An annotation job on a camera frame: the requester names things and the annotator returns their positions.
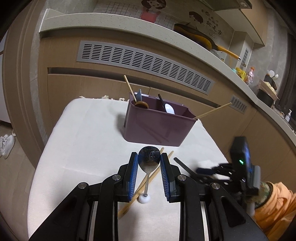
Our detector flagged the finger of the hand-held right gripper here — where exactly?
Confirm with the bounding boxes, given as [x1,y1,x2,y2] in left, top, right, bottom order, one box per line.
[196,163,234,176]
[191,174,234,186]

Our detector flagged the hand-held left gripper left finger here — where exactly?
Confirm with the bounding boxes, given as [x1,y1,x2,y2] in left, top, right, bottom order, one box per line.
[29,152,139,241]

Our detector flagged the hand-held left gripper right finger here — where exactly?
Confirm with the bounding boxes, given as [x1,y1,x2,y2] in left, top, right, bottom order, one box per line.
[160,152,269,241]

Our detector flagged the black-handled spoon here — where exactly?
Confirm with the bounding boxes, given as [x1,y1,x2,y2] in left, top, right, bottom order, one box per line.
[174,158,197,177]
[158,94,167,113]

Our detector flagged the metal spoon with white knob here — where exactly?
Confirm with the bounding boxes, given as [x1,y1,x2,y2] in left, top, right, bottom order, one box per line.
[138,146,161,204]

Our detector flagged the purple utensil holder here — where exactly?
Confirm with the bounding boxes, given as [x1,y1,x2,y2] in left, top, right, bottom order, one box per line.
[124,93,197,147]

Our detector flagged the person's right forearm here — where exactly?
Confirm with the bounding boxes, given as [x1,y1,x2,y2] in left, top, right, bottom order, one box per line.
[253,181,296,241]

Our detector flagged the short grey vent grille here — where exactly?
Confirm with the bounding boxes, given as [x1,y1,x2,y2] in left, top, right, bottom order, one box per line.
[230,95,248,114]

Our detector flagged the black pot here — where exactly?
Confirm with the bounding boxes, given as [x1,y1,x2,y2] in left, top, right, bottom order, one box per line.
[257,89,274,108]

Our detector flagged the beige basket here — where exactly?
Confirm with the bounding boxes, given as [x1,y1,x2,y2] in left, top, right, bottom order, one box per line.
[258,79,278,93]

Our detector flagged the clear bottle orange cap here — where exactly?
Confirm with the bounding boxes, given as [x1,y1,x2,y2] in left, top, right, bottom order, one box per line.
[246,67,255,85]

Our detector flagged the white ladles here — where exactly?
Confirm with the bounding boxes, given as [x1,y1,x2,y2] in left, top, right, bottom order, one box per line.
[266,70,279,81]

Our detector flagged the long grey vent grille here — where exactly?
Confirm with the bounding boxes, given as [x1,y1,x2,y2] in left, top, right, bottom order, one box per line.
[76,41,215,95]

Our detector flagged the white shoes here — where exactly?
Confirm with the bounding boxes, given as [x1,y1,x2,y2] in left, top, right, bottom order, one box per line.
[0,134,15,159]

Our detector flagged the yellow frying pan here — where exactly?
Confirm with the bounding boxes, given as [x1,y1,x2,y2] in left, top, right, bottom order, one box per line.
[173,23,241,61]

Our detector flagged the white wall unit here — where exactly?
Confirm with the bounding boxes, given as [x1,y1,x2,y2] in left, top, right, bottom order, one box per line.
[238,32,257,70]

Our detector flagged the upper wall cabinet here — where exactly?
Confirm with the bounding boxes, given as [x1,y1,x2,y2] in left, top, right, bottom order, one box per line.
[213,0,265,47]

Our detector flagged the cartoon wall sticker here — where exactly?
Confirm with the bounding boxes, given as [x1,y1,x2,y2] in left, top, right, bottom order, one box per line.
[96,0,234,44]

